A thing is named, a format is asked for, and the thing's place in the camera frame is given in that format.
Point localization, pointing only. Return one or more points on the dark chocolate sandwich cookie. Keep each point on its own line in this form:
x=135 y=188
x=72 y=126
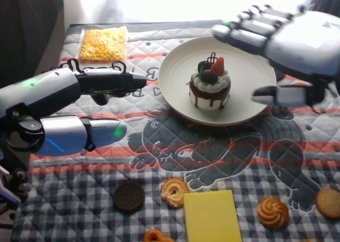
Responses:
x=129 y=196

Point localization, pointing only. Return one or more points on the white round plate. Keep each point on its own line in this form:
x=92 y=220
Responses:
x=175 y=79

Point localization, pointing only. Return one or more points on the yellow cube block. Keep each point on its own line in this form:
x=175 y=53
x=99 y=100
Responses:
x=211 y=218

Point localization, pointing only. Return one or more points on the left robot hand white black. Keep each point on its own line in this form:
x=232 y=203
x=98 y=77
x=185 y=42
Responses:
x=300 y=45

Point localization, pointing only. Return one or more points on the grey quilt with bear print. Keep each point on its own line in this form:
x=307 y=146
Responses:
x=212 y=157

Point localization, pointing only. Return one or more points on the bag of yellow beads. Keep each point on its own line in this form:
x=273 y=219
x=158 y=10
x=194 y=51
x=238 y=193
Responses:
x=103 y=43

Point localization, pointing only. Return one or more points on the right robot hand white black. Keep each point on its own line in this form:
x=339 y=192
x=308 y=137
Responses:
x=40 y=90

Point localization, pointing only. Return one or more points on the dark fabric drape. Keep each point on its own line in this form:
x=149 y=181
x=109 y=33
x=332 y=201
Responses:
x=26 y=26

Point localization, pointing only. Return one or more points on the chocolate cupcake toy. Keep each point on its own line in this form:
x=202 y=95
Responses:
x=210 y=90

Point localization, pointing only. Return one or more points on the round tan biscuit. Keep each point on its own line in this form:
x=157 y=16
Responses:
x=329 y=203

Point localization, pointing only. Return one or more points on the swirl butter cookie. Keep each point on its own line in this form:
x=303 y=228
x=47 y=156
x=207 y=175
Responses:
x=155 y=236
x=272 y=212
x=174 y=192

